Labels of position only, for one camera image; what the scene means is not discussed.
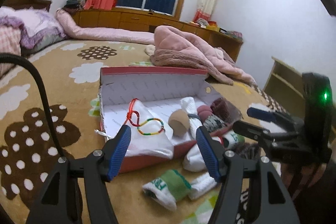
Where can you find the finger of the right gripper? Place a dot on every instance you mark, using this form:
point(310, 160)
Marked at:
point(251, 131)
point(263, 115)

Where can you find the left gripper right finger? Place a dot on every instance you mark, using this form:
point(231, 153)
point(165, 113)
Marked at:
point(269, 200)

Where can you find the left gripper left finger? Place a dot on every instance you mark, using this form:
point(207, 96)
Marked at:
point(60, 201)

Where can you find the green white sock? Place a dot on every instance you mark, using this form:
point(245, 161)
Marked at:
point(168, 189)
point(230, 139)

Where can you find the maroon knitted sock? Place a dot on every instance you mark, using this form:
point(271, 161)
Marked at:
point(225, 110)

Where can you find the white sock red stripe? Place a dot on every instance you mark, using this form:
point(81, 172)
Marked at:
point(193, 160)

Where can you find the white ribbed sock bundle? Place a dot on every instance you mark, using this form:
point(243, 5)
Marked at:
point(201, 185)

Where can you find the right hand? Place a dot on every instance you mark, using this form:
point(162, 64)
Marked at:
point(296, 179)

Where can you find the grey wave pattern sock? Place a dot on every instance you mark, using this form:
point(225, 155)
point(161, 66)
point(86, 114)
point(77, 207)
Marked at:
point(213, 123)

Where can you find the light wooden shelf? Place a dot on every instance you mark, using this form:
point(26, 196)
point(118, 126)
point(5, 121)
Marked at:
point(284, 85)

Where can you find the pink rolled sock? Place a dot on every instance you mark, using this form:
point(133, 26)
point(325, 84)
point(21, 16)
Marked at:
point(204, 112)

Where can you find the white rolled sock in box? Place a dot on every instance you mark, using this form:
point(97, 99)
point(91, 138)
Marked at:
point(188, 105)

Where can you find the tan rolled sock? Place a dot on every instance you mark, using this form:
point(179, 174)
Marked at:
point(179, 122)

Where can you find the red white cardboard box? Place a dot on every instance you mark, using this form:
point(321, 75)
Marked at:
point(161, 90)

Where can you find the brown patterned bed cover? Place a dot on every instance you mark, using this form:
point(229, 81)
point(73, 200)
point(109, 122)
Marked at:
point(70, 71)

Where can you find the colourful items on cabinet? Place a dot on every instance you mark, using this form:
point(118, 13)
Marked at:
point(212, 25)

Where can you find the pink fluffy blanket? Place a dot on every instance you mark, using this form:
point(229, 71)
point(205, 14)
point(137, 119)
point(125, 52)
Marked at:
point(175, 48)

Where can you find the purple frilled pillow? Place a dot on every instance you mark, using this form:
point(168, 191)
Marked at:
point(34, 25)

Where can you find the pink checked cartoon pillow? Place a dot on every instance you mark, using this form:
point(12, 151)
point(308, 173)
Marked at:
point(10, 40)

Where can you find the pink rolled quilt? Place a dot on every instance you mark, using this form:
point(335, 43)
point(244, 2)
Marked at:
point(101, 33)

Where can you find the long wooden cabinet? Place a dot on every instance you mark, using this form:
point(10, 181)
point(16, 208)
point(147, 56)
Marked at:
point(134, 20)

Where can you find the folded clothes pile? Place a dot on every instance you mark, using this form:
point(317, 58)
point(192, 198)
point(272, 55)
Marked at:
point(75, 4)

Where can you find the dark wooden headboard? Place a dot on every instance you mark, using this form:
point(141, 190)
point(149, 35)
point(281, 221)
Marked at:
point(27, 4)

